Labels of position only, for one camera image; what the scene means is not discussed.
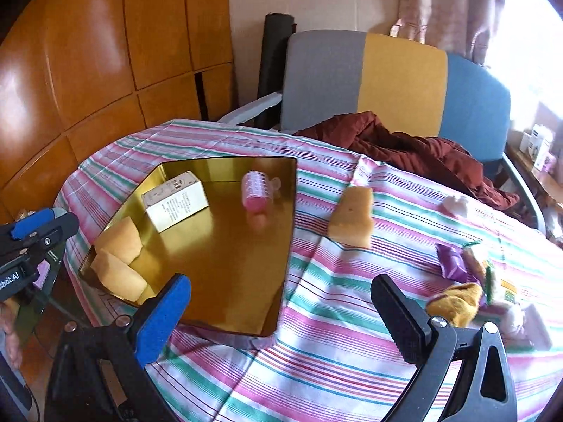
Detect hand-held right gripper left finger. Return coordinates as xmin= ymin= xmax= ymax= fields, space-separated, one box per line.
xmin=44 ymin=273 xmax=193 ymax=422

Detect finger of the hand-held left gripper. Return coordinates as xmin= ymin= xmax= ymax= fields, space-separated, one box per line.
xmin=0 ymin=215 xmax=81 ymax=265
xmin=10 ymin=208 xmax=67 ymax=239

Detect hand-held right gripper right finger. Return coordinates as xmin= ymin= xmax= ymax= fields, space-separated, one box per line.
xmin=371 ymin=273 xmax=518 ymax=422

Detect purple snack packet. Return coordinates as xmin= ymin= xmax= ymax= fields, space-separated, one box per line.
xmin=435 ymin=244 xmax=473 ymax=283

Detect gold tin tray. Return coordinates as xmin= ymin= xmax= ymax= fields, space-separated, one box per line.
xmin=78 ymin=156 xmax=299 ymax=338

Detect green-edged cracker packet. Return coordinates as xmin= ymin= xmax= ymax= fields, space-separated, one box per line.
xmin=462 ymin=241 xmax=490 ymax=274
xmin=481 ymin=261 xmax=506 ymax=309

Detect person's left hand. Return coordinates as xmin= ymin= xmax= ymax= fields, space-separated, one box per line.
xmin=0 ymin=301 xmax=24 ymax=370

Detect yellow snack packet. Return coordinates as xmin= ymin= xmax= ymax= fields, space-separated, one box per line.
xmin=426 ymin=282 xmax=485 ymax=328

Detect yellow sponge cake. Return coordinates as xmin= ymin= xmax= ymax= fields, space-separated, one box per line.
xmin=329 ymin=185 xmax=375 ymax=249
xmin=94 ymin=216 xmax=144 ymax=264
xmin=90 ymin=248 xmax=148 ymax=303

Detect striped tablecloth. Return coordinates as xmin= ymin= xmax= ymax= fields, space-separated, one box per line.
xmin=53 ymin=118 xmax=563 ymax=422

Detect green label box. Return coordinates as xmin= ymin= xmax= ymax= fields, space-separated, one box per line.
xmin=499 ymin=279 xmax=520 ymax=304

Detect white printed box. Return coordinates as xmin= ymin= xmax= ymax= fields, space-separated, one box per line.
xmin=141 ymin=171 xmax=209 ymax=233

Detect pink hair roller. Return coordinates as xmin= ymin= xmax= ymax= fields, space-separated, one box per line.
xmin=241 ymin=169 xmax=282 ymax=216

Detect maroon jacket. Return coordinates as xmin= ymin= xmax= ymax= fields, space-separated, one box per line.
xmin=292 ymin=111 xmax=522 ymax=212

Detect wooden wardrobe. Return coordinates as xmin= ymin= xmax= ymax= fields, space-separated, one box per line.
xmin=0 ymin=0 xmax=236 ymax=225

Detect wooden side table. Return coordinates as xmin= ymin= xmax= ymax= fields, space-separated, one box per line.
xmin=506 ymin=141 xmax=563 ymax=234

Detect pink carton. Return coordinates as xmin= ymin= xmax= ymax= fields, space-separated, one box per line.
xmin=532 ymin=152 xmax=557 ymax=172

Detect white carton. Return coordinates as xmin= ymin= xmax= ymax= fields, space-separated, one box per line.
xmin=519 ymin=124 xmax=555 ymax=163

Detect grey yellow blue chair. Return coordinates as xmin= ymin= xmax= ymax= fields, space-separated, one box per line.
xmin=217 ymin=30 xmax=548 ymax=234

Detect black rolled mat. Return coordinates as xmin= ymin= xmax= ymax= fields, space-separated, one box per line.
xmin=257 ymin=13 xmax=295 ymax=130

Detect window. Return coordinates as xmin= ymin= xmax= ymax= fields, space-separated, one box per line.
xmin=484 ymin=0 xmax=563 ymax=133

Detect patterned curtain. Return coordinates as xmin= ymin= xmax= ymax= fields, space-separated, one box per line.
xmin=389 ymin=0 xmax=506 ymax=66

